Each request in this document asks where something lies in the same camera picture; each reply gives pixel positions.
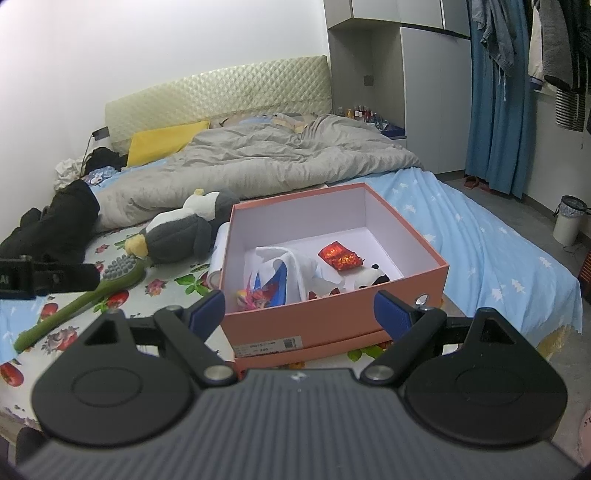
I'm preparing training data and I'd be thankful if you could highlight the white trash bin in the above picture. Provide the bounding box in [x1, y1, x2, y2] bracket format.
[552, 195, 587, 247]

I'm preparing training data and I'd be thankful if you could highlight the panda plush toy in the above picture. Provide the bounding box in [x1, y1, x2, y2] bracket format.
[355, 263, 390, 289]

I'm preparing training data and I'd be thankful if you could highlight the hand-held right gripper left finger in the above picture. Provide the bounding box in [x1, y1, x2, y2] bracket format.
[82, 290, 237, 385]

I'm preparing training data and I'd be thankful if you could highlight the hanging white jacket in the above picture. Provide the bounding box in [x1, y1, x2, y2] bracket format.
[527, 0, 549, 89]

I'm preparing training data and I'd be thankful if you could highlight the grey duvet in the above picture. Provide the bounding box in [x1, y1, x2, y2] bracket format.
[94, 113, 424, 230]

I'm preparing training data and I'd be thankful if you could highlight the printed pillow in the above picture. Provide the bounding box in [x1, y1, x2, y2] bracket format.
[225, 112, 320, 133]

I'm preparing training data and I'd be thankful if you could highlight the yellow pillow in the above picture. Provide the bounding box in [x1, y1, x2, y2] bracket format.
[126, 120, 211, 167]

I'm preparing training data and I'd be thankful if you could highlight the pink feather toy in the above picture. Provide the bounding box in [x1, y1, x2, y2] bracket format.
[236, 285, 279, 311]

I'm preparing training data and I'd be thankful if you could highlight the cream quilted headboard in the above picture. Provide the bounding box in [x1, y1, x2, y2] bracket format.
[105, 55, 330, 154]

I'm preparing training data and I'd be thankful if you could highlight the crumpled white clothing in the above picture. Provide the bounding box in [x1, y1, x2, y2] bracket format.
[54, 158, 86, 190]

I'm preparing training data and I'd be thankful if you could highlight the row of bottles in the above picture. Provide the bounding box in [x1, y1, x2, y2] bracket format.
[338, 104, 385, 123]

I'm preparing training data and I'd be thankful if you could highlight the white cloth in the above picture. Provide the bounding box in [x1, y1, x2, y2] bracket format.
[249, 246, 334, 306]

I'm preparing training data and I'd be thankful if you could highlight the light blue bedsheet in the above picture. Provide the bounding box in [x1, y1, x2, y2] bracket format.
[322, 168, 583, 334]

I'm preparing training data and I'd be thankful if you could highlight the hanging dark jacket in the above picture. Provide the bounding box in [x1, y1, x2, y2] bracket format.
[538, 0, 591, 94]

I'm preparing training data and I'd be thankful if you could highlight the hanging striped shirt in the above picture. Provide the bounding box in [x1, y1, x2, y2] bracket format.
[553, 85, 587, 133]

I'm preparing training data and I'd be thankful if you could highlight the red foil packet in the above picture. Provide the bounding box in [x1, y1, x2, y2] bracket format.
[318, 241, 362, 272]

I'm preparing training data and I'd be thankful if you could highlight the black garment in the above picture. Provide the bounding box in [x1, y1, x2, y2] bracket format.
[0, 179, 101, 267]

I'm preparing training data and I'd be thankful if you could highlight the crumpled black clothing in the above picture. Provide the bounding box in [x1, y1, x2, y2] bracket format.
[85, 147, 128, 174]

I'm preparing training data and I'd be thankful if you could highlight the blue curtain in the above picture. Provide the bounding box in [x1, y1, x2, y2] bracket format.
[465, 0, 539, 200]

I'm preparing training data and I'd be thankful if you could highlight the grey penguin plush toy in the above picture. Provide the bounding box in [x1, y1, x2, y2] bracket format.
[125, 188, 239, 265]

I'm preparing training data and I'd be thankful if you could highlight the white spray can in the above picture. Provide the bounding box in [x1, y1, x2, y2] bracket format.
[207, 222, 230, 292]

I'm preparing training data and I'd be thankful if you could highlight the green plush brush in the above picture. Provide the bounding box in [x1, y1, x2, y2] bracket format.
[13, 255, 150, 353]

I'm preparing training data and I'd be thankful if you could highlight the pink cardboard box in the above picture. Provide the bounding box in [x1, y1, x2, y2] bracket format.
[219, 182, 451, 359]

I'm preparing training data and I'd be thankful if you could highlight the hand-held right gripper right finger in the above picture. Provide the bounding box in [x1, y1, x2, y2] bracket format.
[360, 290, 516, 385]

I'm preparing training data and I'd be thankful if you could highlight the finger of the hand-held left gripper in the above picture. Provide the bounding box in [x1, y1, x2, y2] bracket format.
[33, 261, 101, 297]

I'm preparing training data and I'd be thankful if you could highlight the grey wardrobe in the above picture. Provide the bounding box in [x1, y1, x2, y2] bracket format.
[323, 0, 472, 172]

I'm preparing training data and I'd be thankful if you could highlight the fruit printed mat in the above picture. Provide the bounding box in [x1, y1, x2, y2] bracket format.
[0, 220, 398, 445]

